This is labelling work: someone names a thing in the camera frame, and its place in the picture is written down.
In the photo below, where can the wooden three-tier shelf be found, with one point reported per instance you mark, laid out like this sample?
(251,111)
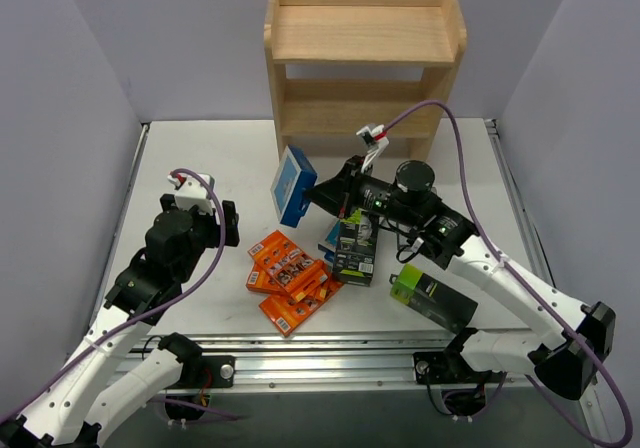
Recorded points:
(427,34)

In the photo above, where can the orange razor pack top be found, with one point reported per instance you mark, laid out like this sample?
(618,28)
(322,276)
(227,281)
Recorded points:
(295,272)

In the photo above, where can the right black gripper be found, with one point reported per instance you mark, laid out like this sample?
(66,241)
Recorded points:
(347,188)

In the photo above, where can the orange razor pack left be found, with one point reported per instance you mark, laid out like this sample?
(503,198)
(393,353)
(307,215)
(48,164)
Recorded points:
(260,282)

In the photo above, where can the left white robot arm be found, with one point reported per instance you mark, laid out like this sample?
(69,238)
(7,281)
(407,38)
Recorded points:
(82,407)

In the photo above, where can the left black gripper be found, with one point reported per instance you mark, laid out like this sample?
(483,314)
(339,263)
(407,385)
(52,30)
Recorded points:
(230,223)

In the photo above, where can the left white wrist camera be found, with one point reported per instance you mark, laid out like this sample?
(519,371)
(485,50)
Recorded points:
(189,193)

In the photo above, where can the black green gillette box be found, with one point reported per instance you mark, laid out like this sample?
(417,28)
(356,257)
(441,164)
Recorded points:
(432,299)
(355,249)

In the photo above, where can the blue Harry's razor box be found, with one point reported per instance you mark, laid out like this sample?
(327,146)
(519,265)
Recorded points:
(294,176)
(328,243)

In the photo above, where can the orange razor pack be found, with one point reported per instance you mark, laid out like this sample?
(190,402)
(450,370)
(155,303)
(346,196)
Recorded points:
(286,315)
(295,272)
(260,282)

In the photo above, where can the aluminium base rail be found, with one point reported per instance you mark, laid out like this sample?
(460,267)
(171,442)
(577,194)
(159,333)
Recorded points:
(343,362)

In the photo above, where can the orange razor pack front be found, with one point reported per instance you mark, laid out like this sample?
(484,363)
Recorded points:
(286,315)

